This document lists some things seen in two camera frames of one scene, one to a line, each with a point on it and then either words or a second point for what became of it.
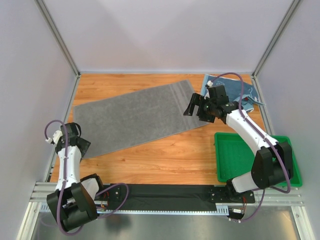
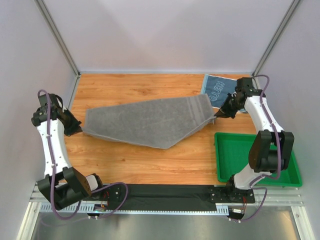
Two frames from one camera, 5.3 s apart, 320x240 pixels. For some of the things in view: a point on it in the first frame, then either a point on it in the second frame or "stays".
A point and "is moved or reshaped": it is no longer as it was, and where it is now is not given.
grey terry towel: x=121 y=121 is moved or reshaped
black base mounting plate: x=168 y=197 stays
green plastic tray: x=235 y=157 stays
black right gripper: x=200 y=106 → x=230 y=104
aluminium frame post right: x=287 y=17 stays
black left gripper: x=83 y=145 → x=70 y=122
